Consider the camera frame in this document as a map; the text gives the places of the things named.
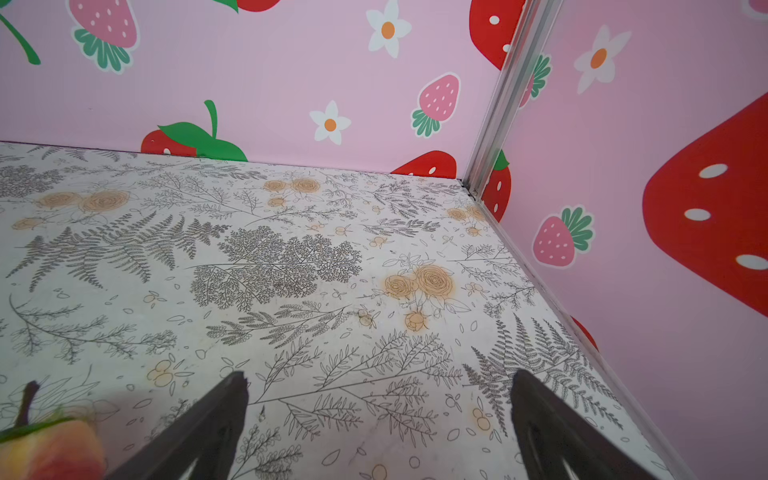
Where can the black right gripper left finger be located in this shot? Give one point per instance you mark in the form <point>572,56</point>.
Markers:
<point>202,442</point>

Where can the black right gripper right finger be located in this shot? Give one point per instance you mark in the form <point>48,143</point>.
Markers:
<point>556,443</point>

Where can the red yellow fake apple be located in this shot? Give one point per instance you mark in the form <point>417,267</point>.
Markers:
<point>62,448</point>

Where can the aluminium corner frame post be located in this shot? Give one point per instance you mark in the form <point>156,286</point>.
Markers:
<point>538,19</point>

